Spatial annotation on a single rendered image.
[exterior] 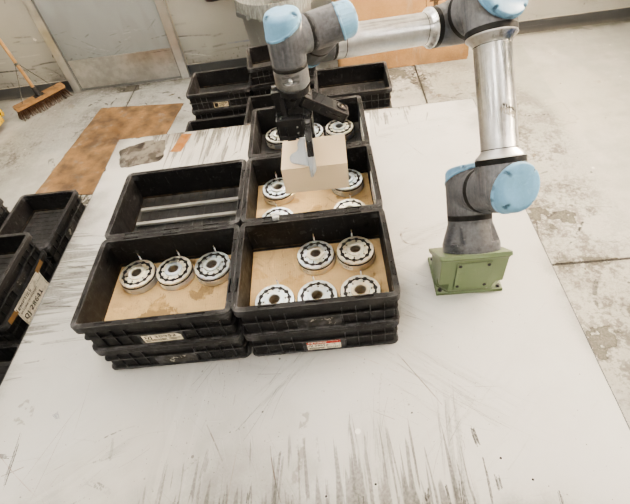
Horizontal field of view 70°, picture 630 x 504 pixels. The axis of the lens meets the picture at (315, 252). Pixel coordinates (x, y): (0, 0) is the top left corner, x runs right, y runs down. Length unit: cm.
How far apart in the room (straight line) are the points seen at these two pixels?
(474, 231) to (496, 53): 42
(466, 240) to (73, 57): 395
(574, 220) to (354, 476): 194
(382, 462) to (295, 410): 24
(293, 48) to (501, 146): 52
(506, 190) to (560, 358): 46
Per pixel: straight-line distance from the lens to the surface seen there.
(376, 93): 244
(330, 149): 113
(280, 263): 127
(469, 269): 126
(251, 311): 106
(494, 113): 114
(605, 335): 227
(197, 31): 422
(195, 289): 128
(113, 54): 448
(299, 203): 143
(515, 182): 111
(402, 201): 159
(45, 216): 266
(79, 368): 147
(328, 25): 100
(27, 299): 217
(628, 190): 295
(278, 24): 95
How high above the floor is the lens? 178
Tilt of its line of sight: 48 degrees down
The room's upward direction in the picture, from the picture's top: 11 degrees counter-clockwise
